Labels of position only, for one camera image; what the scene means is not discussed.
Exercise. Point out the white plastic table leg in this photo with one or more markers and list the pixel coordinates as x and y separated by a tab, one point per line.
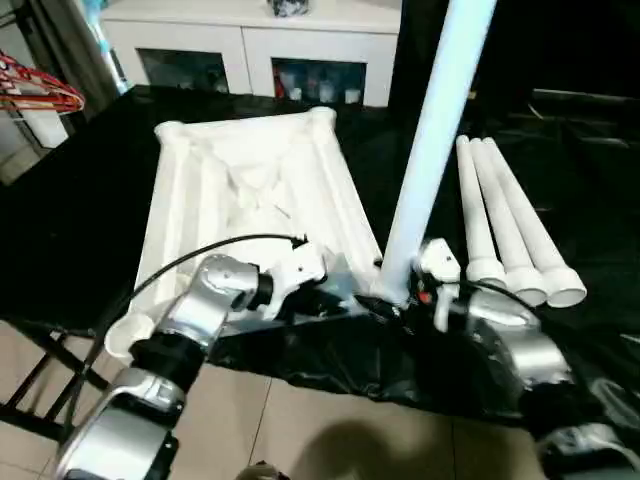
440	125
535	235
475	210
505	225

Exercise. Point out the white plastic table top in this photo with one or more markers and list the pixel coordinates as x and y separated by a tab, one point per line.
200	200

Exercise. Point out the red bottle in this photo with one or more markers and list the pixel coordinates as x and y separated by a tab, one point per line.
279	82

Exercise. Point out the black flat monitor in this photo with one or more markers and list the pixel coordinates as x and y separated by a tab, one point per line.
585	102

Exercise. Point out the large black box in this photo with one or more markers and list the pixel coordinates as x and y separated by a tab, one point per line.
510	45

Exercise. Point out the black plastic mat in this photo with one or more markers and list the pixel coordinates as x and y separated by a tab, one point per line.
75	200

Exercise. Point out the white cabinet with glass doors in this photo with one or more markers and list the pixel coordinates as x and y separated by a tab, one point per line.
250	40

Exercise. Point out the black tangled bundle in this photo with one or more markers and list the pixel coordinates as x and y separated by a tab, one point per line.
289	6

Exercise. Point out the small white box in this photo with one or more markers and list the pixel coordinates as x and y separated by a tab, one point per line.
45	127

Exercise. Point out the grey curtain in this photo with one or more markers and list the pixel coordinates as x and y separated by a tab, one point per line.
75	50

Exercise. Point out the black folding table frame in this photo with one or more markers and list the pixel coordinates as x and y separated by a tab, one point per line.
35	390

